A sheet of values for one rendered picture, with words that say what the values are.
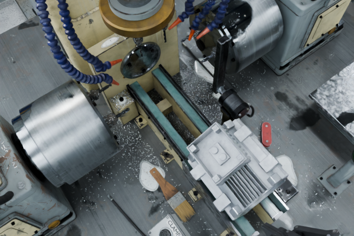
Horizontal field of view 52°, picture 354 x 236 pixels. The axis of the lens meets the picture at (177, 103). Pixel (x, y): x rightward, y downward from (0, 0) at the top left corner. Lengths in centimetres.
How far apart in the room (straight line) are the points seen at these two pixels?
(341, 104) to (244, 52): 38
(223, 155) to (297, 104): 54
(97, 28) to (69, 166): 44
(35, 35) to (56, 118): 73
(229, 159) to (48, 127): 46
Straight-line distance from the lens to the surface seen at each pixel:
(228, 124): 96
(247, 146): 96
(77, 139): 95
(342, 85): 132
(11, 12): 238
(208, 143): 93
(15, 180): 94
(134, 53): 111
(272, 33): 115
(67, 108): 96
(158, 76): 125
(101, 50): 105
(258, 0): 113
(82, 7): 109
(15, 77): 154
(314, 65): 148
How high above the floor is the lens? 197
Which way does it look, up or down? 62 degrees down
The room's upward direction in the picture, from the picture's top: 5 degrees counter-clockwise
